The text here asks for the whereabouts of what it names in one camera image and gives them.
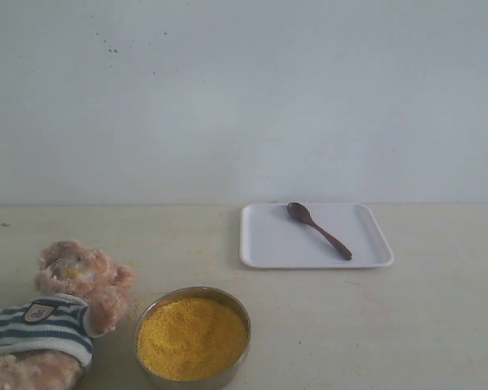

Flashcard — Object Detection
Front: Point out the tan teddy bear striped sweater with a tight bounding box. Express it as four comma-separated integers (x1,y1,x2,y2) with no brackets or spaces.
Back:
0,240,136,389

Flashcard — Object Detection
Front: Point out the dark brown wooden spoon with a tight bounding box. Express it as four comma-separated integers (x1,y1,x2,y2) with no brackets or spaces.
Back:
286,202,353,261

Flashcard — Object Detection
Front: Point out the steel bowl of yellow millet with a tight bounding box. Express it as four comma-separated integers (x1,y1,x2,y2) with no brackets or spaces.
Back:
133,286,251,389

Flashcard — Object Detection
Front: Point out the white rectangular plastic tray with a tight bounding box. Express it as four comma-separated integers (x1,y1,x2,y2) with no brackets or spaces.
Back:
240,202,394,270

